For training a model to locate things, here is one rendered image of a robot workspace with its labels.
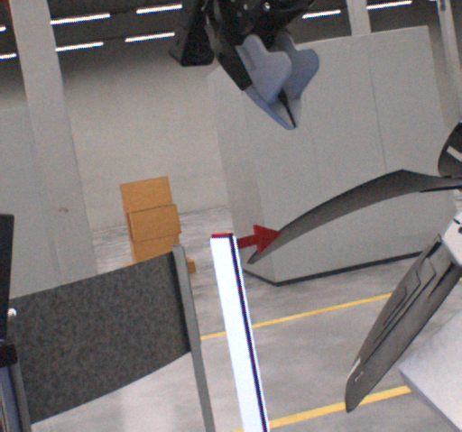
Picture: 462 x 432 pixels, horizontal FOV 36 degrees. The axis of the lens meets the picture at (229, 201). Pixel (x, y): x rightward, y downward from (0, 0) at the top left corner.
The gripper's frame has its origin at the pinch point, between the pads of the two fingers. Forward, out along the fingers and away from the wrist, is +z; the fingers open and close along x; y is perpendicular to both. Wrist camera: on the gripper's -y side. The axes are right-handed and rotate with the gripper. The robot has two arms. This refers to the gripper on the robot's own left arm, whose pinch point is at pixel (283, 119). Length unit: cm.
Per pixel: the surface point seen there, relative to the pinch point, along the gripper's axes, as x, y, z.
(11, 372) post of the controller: -14, -54, 10
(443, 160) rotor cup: 25.8, -4.2, 6.7
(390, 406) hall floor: 195, -209, 71
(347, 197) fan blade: -2.3, 5.8, 9.8
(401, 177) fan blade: -0.3, 10.1, 10.2
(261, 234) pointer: -8.8, 1.2, 10.2
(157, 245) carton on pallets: 398, -693, -123
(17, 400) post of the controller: -15, -54, 14
